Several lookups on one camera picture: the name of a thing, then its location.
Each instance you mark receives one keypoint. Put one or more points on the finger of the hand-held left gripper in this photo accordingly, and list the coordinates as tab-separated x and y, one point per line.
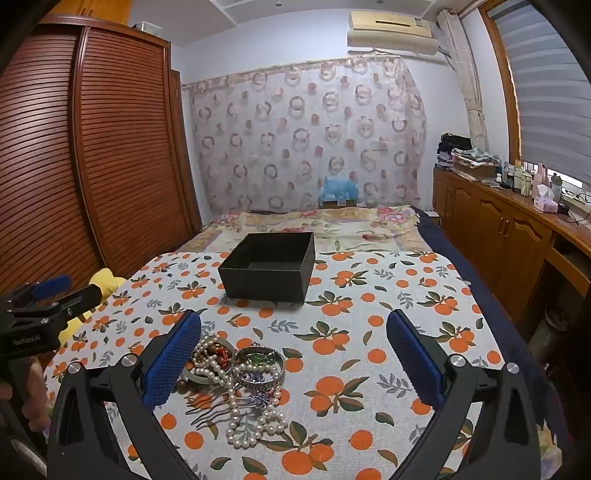
79	300
51	286

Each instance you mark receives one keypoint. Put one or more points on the white power strip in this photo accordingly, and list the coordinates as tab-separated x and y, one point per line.
577	196

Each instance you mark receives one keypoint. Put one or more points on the grey striped window blind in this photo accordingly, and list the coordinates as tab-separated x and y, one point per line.
549	92

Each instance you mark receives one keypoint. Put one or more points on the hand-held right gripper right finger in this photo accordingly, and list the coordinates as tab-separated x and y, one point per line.
411	362

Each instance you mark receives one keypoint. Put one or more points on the orange-print white tablecloth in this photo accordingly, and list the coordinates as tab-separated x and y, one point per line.
346	323

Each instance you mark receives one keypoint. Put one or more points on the wooden sideboard cabinet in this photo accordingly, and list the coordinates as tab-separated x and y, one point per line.
485	230

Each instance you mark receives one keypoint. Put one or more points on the stack of folded clothes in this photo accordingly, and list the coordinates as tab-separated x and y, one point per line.
473	159

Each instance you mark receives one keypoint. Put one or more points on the ornate silver bangle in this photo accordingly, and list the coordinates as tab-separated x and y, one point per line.
258	377

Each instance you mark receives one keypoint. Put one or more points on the black box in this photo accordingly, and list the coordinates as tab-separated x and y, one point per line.
263	281

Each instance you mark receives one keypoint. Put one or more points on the floral bed blanket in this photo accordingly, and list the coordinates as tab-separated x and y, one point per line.
341	230

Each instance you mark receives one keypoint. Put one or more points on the blue plastic bag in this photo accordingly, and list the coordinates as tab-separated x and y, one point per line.
340	189

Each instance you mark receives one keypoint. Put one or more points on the brown slatted wooden wardrobe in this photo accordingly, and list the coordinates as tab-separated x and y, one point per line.
115	161

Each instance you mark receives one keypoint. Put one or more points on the dark metal hair comb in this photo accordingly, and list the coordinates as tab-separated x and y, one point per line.
203	415

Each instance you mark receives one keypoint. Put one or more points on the pink tissue box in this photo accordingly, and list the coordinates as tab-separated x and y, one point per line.
545	199

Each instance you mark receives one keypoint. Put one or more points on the navy bed sheet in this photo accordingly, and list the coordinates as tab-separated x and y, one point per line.
461	263

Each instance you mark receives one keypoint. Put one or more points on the wooden window frame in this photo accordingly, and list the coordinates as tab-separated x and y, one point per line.
501	69

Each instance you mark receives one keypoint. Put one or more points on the cream tied side curtain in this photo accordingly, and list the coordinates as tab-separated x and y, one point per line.
468	92

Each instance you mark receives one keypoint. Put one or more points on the yellow cloth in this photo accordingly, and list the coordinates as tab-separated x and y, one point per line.
104	279

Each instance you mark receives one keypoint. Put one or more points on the person's left hand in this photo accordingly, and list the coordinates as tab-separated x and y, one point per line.
27	387

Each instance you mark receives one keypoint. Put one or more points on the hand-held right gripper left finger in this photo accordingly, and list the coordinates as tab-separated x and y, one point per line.
173	364

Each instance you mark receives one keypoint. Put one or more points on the cream wall air conditioner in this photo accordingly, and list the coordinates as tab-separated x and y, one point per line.
392	27

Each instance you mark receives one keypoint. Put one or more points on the pale green jade bangle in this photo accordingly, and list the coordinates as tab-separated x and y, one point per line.
199	379

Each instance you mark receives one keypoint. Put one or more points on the clear storage box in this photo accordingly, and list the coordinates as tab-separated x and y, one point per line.
150	26

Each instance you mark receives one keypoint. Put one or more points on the row of toiletry bottles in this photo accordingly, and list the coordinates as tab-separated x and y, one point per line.
521	180

